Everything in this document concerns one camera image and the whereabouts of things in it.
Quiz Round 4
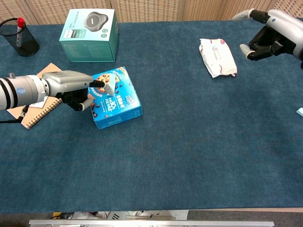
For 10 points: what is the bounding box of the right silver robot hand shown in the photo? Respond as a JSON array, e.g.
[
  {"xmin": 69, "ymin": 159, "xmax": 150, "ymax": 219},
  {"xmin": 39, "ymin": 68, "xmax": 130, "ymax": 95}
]
[{"xmin": 232, "ymin": 9, "xmax": 303, "ymax": 62}]

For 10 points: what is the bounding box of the blue cookie box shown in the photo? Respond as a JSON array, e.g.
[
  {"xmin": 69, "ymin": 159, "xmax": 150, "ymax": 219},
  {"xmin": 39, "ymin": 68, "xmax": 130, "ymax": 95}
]
[{"xmin": 87, "ymin": 66, "xmax": 143, "ymax": 131}]

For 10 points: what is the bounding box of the teal speaker product box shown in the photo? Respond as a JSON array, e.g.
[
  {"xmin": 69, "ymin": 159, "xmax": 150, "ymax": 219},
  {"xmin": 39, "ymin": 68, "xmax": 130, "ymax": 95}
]
[{"xmin": 59, "ymin": 9, "xmax": 120, "ymax": 63}]

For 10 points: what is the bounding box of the white pink wet wipes pack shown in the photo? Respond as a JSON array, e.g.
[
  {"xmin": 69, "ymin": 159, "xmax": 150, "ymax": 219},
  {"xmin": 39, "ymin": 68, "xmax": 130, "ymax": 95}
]
[{"xmin": 198, "ymin": 38, "xmax": 238, "ymax": 79}]

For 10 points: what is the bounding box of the wicker folding screen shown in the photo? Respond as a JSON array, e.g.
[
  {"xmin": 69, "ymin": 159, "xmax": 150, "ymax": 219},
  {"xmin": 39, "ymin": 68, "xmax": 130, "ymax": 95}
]
[{"xmin": 0, "ymin": 0, "xmax": 303, "ymax": 26}]

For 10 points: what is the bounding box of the blue felt table mat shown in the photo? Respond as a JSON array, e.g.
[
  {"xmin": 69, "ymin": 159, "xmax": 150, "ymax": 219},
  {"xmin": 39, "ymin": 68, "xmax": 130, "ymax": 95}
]
[{"xmin": 0, "ymin": 17, "xmax": 303, "ymax": 215}]

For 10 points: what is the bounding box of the black mesh pen holder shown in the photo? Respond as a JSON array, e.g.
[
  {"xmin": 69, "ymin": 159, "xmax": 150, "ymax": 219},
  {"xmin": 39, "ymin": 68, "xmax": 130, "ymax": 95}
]
[{"xmin": 0, "ymin": 18, "xmax": 40, "ymax": 57}]

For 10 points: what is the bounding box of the brown spiral notebook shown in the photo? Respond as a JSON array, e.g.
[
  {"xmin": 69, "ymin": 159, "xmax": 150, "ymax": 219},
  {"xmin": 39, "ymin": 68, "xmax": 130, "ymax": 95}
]
[{"xmin": 7, "ymin": 62, "xmax": 63, "ymax": 130}]

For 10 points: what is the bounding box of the red capped marker pen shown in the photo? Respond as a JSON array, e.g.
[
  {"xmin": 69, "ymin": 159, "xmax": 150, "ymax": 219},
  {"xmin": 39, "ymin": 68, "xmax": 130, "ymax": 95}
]
[{"xmin": 16, "ymin": 17, "xmax": 26, "ymax": 48}]

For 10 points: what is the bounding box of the aluminium profile rail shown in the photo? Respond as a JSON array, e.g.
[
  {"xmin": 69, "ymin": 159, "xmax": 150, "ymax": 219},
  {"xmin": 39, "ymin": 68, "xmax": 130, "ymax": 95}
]
[{"xmin": 28, "ymin": 219, "xmax": 275, "ymax": 227}]

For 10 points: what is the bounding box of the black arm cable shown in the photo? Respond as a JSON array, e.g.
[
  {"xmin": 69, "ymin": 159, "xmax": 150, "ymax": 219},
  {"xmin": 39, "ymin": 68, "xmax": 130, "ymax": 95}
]
[{"xmin": 0, "ymin": 105, "xmax": 30, "ymax": 124}]

